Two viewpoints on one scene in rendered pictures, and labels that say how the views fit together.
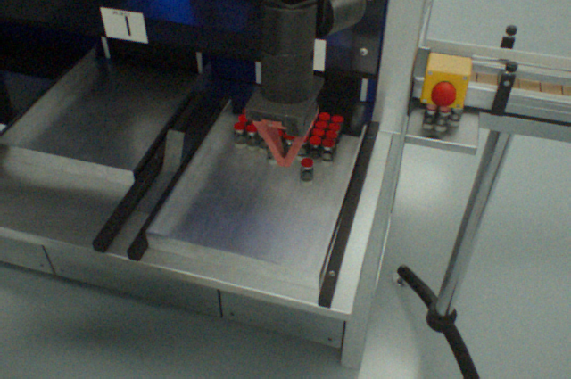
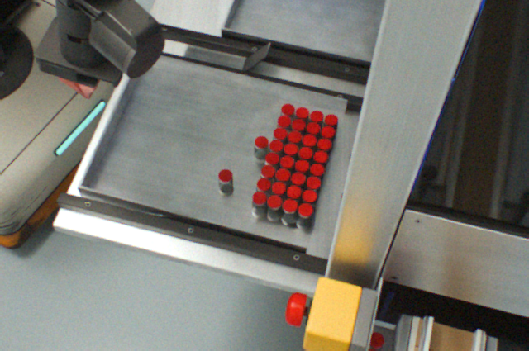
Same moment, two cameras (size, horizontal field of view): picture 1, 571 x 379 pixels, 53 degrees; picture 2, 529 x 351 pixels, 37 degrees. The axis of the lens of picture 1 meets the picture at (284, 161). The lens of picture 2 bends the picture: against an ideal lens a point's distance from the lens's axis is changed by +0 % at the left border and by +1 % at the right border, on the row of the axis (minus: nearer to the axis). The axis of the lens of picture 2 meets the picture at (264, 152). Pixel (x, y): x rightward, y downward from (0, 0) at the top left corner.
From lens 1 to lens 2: 1.00 m
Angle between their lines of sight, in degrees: 53
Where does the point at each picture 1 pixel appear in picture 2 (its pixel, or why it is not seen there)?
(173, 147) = (257, 56)
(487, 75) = not seen: outside the picture
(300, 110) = (49, 54)
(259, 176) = (235, 144)
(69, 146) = not seen: outside the picture
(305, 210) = (183, 188)
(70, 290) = not seen: hidden behind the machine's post
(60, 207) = not seen: outside the picture
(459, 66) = (326, 320)
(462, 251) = not seen: outside the picture
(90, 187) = (221, 7)
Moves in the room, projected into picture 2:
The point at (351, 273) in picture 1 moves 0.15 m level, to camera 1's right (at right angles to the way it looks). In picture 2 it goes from (97, 228) to (88, 329)
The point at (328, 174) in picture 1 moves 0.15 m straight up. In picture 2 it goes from (239, 213) to (238, 161)
